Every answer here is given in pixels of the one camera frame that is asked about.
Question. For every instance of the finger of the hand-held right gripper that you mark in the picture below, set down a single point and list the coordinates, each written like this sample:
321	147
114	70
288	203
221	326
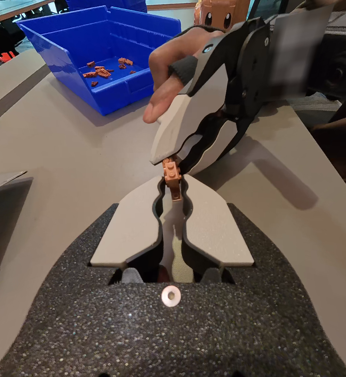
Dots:
217	144
188	118

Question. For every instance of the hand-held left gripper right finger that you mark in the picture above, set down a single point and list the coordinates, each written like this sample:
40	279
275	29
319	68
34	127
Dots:
217	230

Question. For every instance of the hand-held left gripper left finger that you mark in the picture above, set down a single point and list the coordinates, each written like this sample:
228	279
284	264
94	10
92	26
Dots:
129	232

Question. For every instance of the brown brick assembly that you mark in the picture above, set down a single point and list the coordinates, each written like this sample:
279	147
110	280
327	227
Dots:
173	177

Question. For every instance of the heap of orange bricks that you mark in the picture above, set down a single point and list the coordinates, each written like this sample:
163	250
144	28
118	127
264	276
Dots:
105	70

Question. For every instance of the blue plastic bin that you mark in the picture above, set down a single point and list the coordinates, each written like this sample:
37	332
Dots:
61	47

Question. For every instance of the grey desk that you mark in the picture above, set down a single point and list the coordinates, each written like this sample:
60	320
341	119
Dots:
73	159

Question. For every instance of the brown plush toy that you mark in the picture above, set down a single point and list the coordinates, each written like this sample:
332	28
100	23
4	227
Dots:
220	13

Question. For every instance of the person's dark jacket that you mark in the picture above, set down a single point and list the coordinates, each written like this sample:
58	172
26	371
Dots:
344	153

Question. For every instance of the stack of blue bins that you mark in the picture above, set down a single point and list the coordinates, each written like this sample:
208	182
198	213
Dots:
105	5

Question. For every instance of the wooden office table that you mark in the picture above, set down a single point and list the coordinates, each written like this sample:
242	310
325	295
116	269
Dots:
14	10

